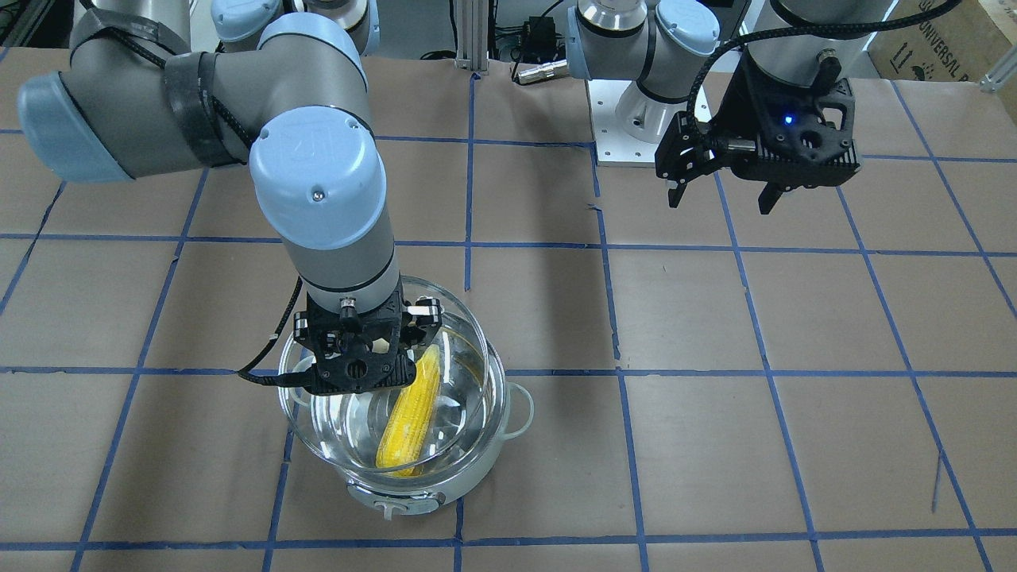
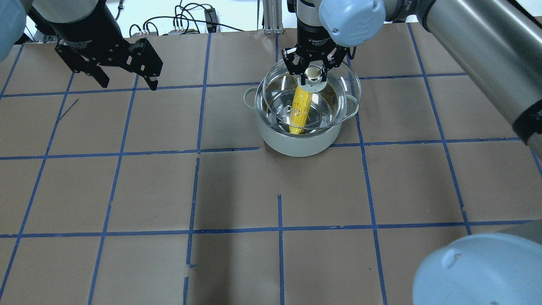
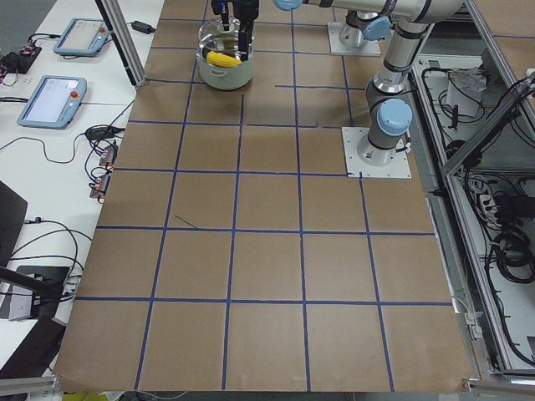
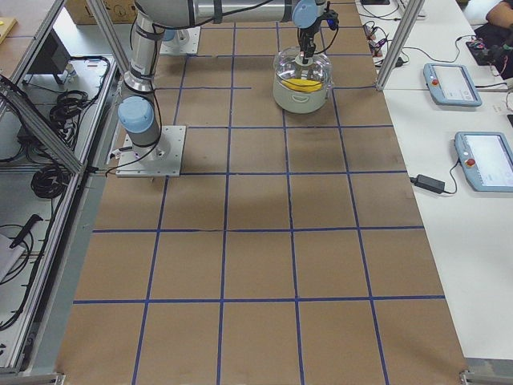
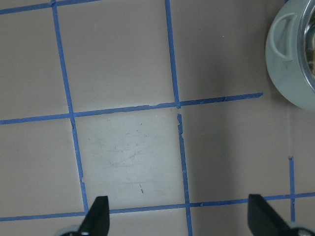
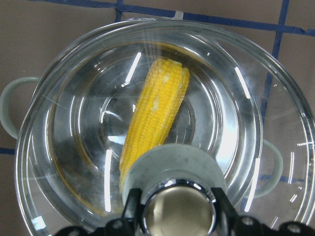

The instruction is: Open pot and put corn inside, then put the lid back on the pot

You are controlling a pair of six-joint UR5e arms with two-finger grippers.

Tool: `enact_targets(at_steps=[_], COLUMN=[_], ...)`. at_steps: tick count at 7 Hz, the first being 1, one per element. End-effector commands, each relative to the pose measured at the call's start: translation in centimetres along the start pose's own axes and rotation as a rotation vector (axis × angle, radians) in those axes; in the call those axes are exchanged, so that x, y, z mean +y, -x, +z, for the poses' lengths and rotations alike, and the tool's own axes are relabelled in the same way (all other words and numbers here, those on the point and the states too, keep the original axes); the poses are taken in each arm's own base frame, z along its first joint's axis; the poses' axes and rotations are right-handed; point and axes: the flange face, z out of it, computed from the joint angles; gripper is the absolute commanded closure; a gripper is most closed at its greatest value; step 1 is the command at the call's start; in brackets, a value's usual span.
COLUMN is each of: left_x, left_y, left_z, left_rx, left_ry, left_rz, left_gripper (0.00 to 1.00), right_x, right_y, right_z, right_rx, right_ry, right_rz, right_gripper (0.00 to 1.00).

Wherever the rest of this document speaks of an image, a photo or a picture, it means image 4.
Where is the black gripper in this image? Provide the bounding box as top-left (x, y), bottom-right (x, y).
top-left (297, 17), bottom-right (322, 65)

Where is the aluminium frame post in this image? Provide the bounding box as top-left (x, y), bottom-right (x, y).
top-left (375, 0), bottom-right (425, 91)

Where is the teach pendant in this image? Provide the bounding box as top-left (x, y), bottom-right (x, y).
top-left (454, 132), bottom-right (512, 193)
top-left (423, 63), bottom-right (482, 107)

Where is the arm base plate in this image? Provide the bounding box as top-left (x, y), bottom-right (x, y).
top-left (115, 125), bottom-right (186, 177)
top-left (160, 26), bottom-right (200, 56)

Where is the black power adapter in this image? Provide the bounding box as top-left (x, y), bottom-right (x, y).
top-left (410, 174), bottom-right (445, 194)

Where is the far teach pendant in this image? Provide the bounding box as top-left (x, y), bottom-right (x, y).
top-left (423, 63), bottom-right (482, 107)

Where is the yellow corn cob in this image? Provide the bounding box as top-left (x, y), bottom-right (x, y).
top-left (281, 79), bottom-right (323, 93)

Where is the near teach pendant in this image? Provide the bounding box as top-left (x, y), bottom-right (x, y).
top-left (454, 132), bottom-right (512, 193)

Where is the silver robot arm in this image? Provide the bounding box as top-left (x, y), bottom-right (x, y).
top-left (163, 29), bottom-right (190, 46)
top-left (118, 1), bottom-right (338, 166)

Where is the pale green electric pot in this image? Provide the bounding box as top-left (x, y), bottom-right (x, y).
top-left (273, 72), bottom-right (331, 114)

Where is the glass pot lid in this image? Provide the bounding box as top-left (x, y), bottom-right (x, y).
top-left (273, 47), bottom-right (333, 89)

